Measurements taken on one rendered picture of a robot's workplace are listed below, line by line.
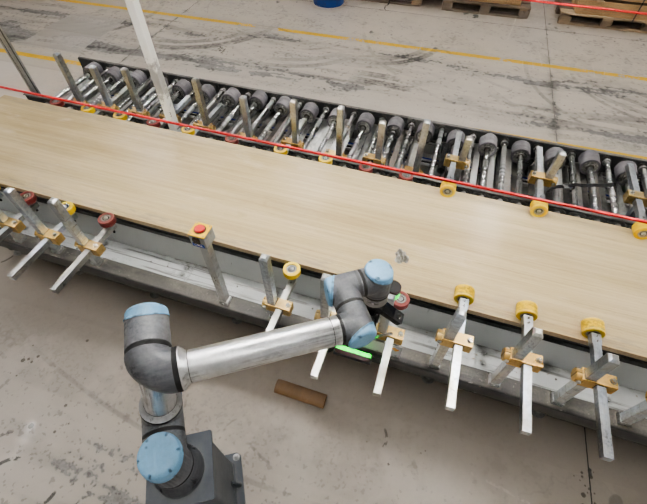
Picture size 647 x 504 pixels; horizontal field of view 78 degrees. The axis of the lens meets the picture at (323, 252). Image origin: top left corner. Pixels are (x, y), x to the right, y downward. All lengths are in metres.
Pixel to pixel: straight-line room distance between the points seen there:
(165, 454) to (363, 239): 1.19
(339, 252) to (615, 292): 1.21
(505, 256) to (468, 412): 1.00
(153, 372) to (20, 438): 1.91
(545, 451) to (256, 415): 1.60
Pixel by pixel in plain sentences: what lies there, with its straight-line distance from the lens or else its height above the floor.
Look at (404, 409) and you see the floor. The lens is 2.52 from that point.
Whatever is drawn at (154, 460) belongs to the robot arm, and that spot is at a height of 0.87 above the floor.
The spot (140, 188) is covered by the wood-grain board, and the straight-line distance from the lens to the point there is 2.38.
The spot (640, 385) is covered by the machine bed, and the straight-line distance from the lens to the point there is 2.27.
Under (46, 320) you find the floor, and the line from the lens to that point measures 3.27.
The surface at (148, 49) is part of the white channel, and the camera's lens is 2.56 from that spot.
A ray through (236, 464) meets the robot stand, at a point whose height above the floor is 0.02.
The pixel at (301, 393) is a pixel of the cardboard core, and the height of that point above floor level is 0.08.
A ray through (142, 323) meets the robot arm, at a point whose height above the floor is 1.43.
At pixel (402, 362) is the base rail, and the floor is 0.70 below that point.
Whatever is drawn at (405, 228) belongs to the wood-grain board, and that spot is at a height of 0.90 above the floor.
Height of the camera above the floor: 2.37
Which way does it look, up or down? 52 degrees down
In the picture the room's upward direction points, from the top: straight up
